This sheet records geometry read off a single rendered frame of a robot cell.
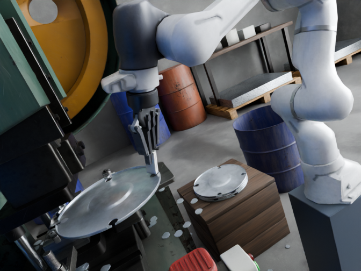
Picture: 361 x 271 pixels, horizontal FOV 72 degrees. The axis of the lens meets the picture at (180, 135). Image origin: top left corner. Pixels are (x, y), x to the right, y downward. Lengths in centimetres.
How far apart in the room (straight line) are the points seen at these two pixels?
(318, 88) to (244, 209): 69
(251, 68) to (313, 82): 401
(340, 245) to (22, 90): 96
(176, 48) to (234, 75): 409
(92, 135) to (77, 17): 310
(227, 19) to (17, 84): 40
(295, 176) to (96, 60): 133
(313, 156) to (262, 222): 59
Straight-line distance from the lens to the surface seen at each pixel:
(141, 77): 55
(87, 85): 97
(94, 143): 404
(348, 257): 107
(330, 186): 92
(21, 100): 46
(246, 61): 471
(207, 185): 134
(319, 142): 85
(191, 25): 50
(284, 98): 84
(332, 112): 75
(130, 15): 54
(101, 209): 66
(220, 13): 55
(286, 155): 164
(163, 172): 69
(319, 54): 80
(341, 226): 97
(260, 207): 131
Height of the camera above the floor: 106
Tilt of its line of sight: 18 degrees down
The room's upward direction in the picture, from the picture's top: 22 degrees counter-clockwise
